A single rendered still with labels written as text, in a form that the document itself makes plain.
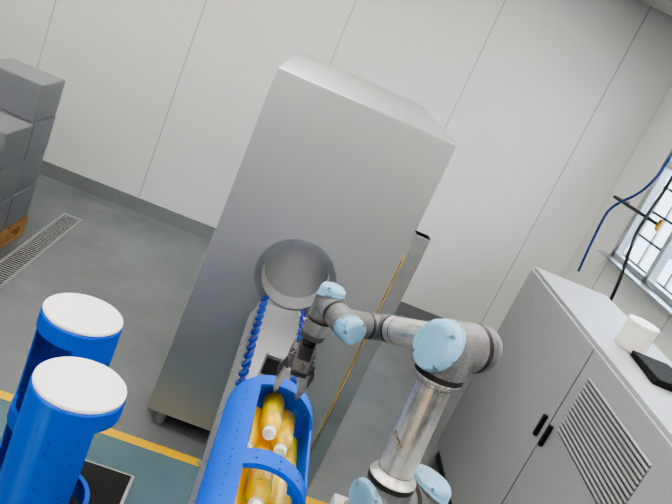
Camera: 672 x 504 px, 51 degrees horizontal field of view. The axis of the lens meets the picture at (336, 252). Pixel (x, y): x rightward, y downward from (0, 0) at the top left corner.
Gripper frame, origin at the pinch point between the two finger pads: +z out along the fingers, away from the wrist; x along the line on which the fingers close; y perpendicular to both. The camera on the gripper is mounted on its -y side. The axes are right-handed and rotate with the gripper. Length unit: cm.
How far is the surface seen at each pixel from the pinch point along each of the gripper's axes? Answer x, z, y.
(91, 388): 53, 26, 7
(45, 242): 167, 129, 311
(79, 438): 50, 35, -4
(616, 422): -139, -2, 72
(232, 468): 8.4, 8.9, -28.8
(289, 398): -4.2, 11.7, 18.8
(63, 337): 72, 29, 34
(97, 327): 64, 26, 42
